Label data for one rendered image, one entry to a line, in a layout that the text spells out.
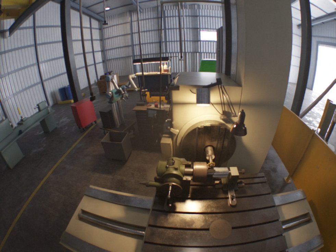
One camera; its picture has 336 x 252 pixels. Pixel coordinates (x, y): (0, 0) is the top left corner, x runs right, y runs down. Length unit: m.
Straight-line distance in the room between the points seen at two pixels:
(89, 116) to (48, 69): 7.06
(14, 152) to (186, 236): 5.51
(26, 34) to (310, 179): 13.17
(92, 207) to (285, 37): 2.72
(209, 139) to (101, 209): 1.46
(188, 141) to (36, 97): 10.15
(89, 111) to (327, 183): 6.30
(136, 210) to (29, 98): 9.61
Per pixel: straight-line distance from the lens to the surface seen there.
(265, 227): 1.46
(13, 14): 8.82
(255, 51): 1.35
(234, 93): 1.34
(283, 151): 3.64
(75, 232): 1.89
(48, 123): 6.54
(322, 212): 2.88
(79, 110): 5.02
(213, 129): 1.31
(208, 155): 1.34
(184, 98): 1.29
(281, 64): 1.50
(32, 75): 10.69
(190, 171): 1.30
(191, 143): 1.40
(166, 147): 1.45
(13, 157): 5.82
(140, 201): 1.74
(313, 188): 2.97
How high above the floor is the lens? 2.21
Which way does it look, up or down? 30 degrees down
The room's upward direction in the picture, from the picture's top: 3 degrees counter-clockwise
